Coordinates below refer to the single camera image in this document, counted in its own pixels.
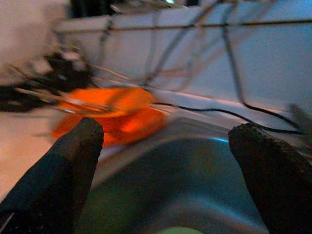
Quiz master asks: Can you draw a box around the green plate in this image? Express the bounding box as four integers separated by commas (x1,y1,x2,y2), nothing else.
156,226,207,234

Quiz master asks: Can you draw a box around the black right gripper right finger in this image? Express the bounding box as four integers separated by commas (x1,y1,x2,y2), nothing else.
228,122,312,234

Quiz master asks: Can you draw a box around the stainless steel sink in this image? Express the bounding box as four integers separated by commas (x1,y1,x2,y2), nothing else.
75,116,312,234

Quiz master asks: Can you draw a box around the black power cable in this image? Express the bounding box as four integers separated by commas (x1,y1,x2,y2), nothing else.
153,101,304,135

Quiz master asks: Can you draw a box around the orange bowl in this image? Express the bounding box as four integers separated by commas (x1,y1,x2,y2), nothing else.
58,86,158,119

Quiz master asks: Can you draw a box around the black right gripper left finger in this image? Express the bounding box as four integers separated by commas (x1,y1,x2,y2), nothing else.
0,117,105,234

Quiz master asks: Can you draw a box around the black power strip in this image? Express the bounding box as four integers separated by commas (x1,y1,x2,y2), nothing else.
0,52,95,113

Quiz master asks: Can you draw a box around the metal fork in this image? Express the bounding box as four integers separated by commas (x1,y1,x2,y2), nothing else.
58,98,117,115

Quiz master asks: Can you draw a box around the orange plate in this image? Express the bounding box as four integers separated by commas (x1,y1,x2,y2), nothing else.
50,107,167,147

